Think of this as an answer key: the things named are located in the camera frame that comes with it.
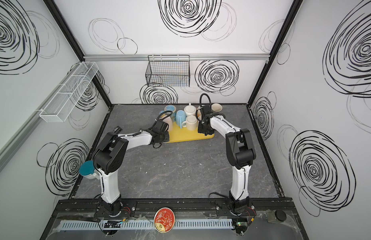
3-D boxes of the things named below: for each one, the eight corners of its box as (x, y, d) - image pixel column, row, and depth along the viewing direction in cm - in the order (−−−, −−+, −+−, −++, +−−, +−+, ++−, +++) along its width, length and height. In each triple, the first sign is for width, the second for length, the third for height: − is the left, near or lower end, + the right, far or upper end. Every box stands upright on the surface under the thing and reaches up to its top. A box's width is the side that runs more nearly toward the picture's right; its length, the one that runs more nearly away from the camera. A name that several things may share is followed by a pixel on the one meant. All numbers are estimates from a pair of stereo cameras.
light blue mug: (175, 128, 105) (175, 121, 99) (176, 116, 112) (176, 109, 106) (186, 128, 105) (186, 121, 99) (186, 116, 112) (186, 109, 106)
